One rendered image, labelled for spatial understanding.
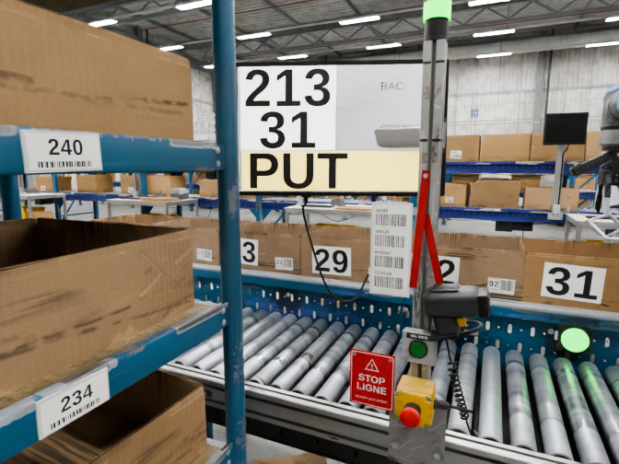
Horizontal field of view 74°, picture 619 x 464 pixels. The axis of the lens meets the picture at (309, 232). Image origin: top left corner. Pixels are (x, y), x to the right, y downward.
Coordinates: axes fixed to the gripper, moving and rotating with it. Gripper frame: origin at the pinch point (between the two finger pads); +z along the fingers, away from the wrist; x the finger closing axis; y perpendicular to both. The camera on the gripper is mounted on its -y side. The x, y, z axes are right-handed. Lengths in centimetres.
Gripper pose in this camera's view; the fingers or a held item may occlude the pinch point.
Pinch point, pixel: (599, 212)
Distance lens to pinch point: 155.3
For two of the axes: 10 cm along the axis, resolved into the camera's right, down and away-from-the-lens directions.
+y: 9.1, 0.7, -4.0
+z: -0.1, 9.9, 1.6
